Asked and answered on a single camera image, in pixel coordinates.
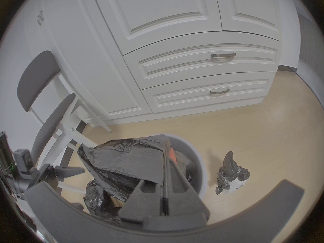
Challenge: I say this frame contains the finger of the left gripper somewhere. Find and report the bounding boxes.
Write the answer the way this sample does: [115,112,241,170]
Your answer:
[51,167,85,183]

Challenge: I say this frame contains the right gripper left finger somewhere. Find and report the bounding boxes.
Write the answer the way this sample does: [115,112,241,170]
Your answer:
[118,180,164,223]

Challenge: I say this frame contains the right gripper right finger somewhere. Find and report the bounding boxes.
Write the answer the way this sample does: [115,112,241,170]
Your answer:
[166,158,210,222]

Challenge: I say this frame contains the black plastic bag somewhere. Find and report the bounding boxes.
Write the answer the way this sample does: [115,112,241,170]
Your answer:
[77,134,198,217]

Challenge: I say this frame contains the white trash bin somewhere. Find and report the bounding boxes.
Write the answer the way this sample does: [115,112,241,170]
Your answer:
[162,134,209,195]

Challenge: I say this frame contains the crumpled white paper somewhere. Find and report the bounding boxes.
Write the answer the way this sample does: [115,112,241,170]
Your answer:
[225,177,247,194]

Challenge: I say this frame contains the crumpled black plastic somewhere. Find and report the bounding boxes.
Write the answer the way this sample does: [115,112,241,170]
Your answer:
[216,151,250,195]

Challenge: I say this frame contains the white chair grey cushions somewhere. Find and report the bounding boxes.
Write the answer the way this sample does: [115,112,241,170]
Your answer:
[16,51,113,194]

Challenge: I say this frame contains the white wardrobe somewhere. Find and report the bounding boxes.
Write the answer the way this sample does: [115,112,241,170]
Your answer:
[25,0,302,131]

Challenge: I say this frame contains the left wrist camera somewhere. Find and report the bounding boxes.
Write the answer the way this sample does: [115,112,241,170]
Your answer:
[13,149,33,173]

